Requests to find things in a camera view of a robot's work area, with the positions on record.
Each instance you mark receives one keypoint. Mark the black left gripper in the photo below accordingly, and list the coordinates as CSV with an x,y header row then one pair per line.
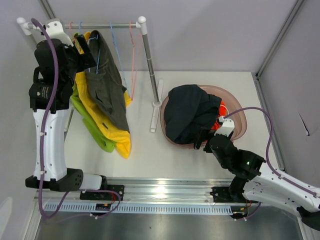
x,y
86,59

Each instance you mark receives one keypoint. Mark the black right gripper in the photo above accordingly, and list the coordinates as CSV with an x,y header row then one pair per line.
x,y
202,135

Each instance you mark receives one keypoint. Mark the olive green shorts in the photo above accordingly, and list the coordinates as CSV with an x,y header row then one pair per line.
x,y
106,88

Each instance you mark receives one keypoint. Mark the navy dark shorts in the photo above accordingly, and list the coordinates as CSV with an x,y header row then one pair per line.
x,y
189,109

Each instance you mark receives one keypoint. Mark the orange shorts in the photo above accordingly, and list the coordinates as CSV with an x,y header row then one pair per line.
x,y
223,111

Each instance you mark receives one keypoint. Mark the pink wire hanger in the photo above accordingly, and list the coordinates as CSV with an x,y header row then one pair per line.
x,y
136,45

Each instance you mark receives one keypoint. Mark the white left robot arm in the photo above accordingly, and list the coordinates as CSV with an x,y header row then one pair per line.
x,y
50,103

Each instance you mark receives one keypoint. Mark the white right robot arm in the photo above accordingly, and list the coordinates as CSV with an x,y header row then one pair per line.
x,y
257,181

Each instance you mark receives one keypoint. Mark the lime green shorts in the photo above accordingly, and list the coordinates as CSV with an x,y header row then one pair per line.
x,y
103,142

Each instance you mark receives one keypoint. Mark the yellow shorts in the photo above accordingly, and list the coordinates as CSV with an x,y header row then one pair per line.
x,y
121,138

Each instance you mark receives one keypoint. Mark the translucent pink plastic basin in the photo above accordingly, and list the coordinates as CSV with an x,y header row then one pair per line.
x,y
228,100

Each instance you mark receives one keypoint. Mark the metal clothes rack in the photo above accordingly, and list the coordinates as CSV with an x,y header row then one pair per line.
x,y
157,86

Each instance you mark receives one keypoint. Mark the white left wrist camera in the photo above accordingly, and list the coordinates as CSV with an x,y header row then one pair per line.
x,y
55,30

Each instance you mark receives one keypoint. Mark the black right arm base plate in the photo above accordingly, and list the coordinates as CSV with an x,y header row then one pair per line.
x,y
220,194

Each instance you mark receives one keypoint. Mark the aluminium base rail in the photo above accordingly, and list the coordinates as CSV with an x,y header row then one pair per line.
x,y
168,191

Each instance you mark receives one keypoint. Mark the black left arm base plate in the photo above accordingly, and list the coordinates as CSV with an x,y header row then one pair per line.
x,y
104,196

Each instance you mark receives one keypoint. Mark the slotted grey cable duct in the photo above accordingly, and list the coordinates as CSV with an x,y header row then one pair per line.
x,y
137,208

